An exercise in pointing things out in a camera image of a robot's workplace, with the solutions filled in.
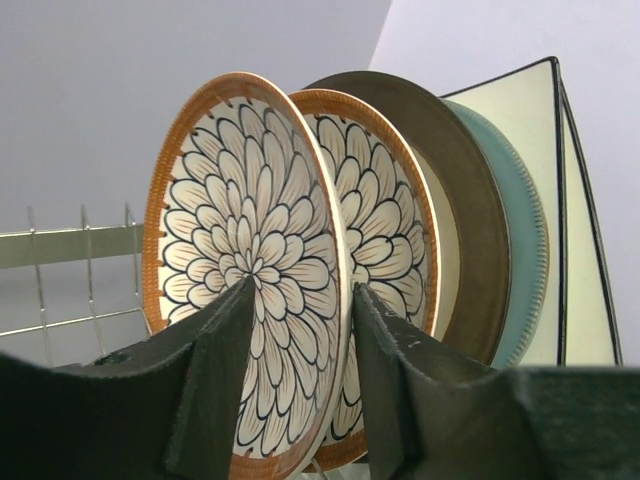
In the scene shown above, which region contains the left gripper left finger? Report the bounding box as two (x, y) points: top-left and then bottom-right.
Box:
(1, 280), (255, 479)

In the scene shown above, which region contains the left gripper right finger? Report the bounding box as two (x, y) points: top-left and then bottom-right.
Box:
(353, 284), (639, 479)

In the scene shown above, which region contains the floral patterned plate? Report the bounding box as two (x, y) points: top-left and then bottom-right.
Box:
(287, 88), (441, 469)
(142, 72), (351, 479)

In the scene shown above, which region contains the dark brown rimmed plate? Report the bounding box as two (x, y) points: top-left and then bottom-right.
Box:
(312, 71), (511, 365)

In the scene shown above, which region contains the steel dish rack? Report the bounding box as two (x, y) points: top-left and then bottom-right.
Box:
(1, 207), (151, 367)

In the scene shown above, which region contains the white square plate black rim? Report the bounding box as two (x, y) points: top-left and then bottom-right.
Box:
(560, 87), (623, 366)

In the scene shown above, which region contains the dark teal round plate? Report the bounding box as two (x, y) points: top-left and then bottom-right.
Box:
(445, 100), (549, 368)

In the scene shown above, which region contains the cream square plate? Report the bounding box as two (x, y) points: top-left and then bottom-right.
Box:
(443, 56), (568, 366)

